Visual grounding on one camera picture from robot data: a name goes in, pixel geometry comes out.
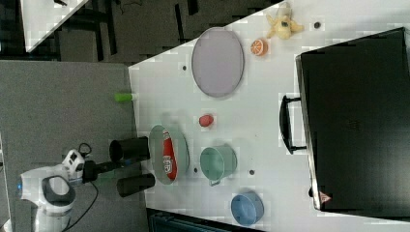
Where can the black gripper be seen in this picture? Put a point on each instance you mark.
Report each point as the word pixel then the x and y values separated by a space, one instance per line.
pixel 92 170

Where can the red ketchup bottle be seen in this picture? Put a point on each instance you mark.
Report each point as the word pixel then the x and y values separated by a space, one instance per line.
pixel 168 157

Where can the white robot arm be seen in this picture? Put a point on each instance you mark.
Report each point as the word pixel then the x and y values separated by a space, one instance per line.
pixel 79 195

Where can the green oval strainer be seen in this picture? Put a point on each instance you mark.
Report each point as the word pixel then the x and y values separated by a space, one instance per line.
pixel 180 150

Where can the upper black cylinder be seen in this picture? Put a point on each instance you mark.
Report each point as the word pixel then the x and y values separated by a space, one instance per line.
pixel 129 149

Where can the black cylinder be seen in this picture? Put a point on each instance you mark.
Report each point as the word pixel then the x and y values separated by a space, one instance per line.
pixel 129 149
pixel 131 185

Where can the lower black cylinder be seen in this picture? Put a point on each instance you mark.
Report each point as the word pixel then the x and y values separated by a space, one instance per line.
pixel 131 185

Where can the green marker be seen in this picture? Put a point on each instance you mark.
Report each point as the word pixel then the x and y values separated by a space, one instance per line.
pixel 125 97

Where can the red strawberry toy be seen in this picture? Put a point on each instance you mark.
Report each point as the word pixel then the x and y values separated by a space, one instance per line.
pixel 206 120

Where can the blue bowl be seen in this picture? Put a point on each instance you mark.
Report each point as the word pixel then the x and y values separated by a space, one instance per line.
pixel 247 208

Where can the grey round plate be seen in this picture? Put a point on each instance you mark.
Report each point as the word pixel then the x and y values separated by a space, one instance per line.
pixel 217 62

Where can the orange slice toy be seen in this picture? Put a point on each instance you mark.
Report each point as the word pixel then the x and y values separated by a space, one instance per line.
pixel 259 47

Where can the white side table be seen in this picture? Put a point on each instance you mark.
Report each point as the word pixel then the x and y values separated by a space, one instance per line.
pixel 40 18

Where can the yellow plush toy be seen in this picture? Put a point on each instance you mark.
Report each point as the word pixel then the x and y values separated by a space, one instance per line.
pixel 282 25

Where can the black toaster oven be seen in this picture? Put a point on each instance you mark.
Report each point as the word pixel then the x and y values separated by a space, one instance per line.
pixel 355 107

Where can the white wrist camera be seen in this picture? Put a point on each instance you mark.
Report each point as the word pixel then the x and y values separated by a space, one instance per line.
pixel 74 164

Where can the green cup with handle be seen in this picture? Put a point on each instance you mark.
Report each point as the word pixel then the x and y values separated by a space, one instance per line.
pixel 217 163

